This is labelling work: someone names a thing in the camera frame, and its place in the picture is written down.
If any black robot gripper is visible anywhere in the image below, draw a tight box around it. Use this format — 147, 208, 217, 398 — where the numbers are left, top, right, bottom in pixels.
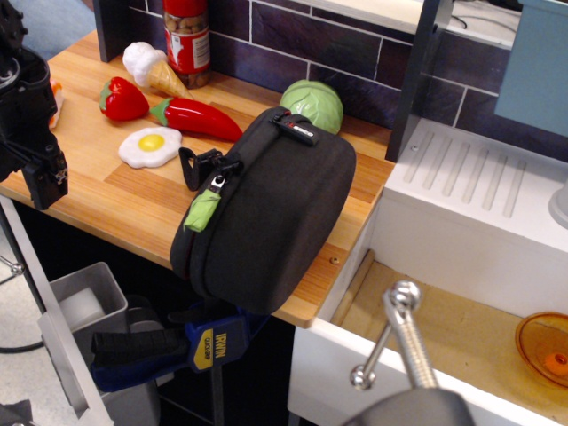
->
1, 1, 68, 210

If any green taped zipper pull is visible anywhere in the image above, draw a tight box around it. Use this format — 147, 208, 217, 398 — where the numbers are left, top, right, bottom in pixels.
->
183, 175, 226, 233

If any black zipper case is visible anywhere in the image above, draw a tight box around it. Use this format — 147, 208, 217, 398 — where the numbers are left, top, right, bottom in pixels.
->
170, 106, 357, 314

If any orange white toy piece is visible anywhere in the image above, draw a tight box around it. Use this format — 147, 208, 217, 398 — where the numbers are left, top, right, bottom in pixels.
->
49, 79, 65, 130

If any toy fried egg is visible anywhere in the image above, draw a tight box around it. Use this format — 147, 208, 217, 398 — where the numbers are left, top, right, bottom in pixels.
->
118, 127, 183, 169

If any red toy strawberry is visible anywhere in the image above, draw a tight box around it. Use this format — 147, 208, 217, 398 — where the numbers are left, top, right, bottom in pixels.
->
99, 76, 150, 121

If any grey metal bin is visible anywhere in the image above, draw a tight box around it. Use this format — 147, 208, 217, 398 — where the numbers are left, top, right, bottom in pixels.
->
36, 262, 162, 425

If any red toy chili pepper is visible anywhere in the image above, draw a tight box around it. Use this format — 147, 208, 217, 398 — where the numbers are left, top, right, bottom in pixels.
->
150, 98, 243, 142

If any toy ice cream cone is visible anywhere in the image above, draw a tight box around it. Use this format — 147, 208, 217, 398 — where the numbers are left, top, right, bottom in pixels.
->
122, 42, 193, 99

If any peanut jar red label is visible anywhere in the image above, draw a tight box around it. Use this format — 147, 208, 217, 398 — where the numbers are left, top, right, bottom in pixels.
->
162, 0, 210, 89

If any blue Irwin bar clamp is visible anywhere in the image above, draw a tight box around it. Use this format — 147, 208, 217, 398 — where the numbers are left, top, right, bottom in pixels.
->
90, 298, 270, 425

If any green toy cabbage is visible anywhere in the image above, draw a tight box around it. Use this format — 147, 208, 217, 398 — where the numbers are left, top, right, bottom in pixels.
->
280, 80, 343, 134

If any white toy sink unit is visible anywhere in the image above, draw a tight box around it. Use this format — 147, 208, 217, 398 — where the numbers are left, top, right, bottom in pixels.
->
280, 120, 567, 425

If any orange plastic bowl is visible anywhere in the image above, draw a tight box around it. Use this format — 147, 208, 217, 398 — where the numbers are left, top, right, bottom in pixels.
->
515, 312, 567, 390

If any black wrist strap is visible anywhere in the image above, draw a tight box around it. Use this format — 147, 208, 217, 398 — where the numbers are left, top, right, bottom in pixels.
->
177, 146, 244, 193

